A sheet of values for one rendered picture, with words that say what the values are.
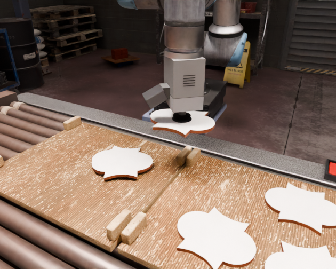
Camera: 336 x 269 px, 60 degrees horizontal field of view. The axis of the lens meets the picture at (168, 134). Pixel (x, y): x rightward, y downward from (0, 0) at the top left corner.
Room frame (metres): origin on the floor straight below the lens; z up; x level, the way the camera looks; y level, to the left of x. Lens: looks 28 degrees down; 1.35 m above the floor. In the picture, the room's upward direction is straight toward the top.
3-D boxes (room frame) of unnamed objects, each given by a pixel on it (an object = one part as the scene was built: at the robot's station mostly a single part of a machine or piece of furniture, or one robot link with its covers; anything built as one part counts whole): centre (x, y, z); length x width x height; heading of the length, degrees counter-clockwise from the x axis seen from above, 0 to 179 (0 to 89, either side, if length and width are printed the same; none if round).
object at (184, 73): (0.57, -0.01, 1.17); 0.12 x 0.09 x 0.16; 103
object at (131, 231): (0.38, 0.06, 0.95); 0.06 x 0.02 x 0.03; 152
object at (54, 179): (0.60, 0.19, 0.93); 0.41 x 0.35 x 0.02; 61
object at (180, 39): (0.58, -0.03, 1.25); 0.08 x 0.08 x 0.05
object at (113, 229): (0.39, 0.09, 0.95); 0.06 x 0.02 x 0.03; 151
